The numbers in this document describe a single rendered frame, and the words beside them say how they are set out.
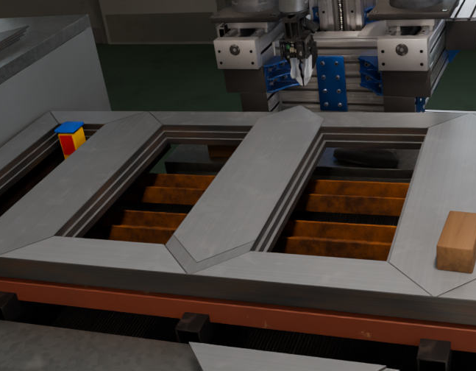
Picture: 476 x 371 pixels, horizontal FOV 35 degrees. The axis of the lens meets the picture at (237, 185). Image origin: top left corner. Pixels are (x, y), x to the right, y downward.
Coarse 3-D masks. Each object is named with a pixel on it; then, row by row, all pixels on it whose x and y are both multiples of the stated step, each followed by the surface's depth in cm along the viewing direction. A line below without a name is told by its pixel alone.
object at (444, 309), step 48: (48, 144) 211; (144, 144) 195; (336, 144) 187; (384, 144) 183; (0, 192) 191; (96, 192) 174; (288, 192) 164; (144, 288) 144; (192, 288) 140; (240, 288) 136; (288, 288) 132; (336, 288) 129
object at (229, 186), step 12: (216, 180) 170; (228, 180) 169; (240, 180) 168; (252, 180) 168; (264, 180) 167; (276, 180) 166; (288, 180) 165; (204, 192) 166; (216, 192) 165; (228, 192) 164; (240, 192) 164; (252, 192) 163; (264, 192) 162; (276, 192) 161
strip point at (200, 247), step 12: (180, 240) 150; (192, 240) 149; (204, 240) 148; (216, 240) 148; (228, 240) 147; (240, 240) 146; (252, 240) 146; (192, 252) 145; (204, 252) 144; (216, 252) 144
